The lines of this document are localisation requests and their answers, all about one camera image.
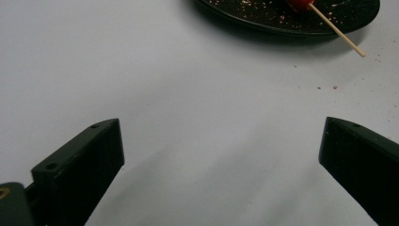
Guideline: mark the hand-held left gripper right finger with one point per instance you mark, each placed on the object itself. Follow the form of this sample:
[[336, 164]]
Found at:
[[363, 163]]

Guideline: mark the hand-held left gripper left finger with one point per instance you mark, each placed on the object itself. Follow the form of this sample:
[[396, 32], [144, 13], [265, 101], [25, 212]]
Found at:
[[78, 169]]

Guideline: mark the thin wooden skewer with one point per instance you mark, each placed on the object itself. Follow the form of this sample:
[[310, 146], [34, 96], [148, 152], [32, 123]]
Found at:
[[337, 29]]

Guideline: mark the red candied fruit piece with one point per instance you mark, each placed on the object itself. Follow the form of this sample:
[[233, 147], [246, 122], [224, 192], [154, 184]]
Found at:
[[300, 4]]

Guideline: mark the round black plate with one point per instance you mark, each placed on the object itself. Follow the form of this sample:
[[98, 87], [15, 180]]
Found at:
[[266, 15]]

